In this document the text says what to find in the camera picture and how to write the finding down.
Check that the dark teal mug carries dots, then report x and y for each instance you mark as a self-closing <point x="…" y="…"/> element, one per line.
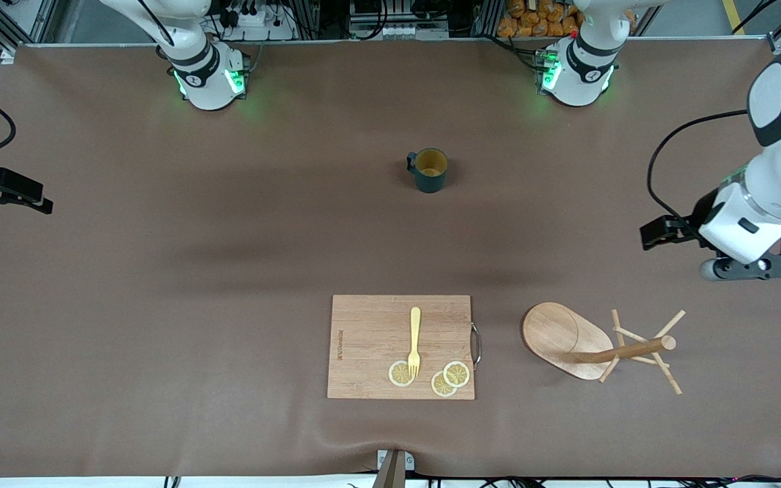
<point x="429" y="183"/>

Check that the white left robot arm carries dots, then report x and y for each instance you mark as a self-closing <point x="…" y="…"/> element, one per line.
<point x="777" y="176"/>

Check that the yellow fork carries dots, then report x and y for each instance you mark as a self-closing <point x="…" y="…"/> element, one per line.
<point x="415" y="325"/>

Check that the orange snack packets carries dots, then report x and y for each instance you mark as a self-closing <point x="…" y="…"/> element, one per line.
<point x="533" y="24"/>

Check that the wooden cutting board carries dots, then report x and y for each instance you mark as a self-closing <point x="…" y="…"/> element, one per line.
<point x="363" y="339"/>

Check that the white power strip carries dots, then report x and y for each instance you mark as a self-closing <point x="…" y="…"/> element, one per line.
<point x="255" y="27"/>

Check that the lemon slice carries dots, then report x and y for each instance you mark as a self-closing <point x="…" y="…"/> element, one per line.
<point x="439" y="388"/>
<point x="459" y="373"/>
<point x="397" y="374"/>

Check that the wooden mug tree rack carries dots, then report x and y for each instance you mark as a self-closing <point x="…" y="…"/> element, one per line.
<point x="553" y="335"/>

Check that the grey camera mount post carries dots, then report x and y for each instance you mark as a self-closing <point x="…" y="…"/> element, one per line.
<point x="394" y="471"/>

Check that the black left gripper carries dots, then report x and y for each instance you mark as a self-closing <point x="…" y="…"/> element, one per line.
<point x="698" y="213"/>

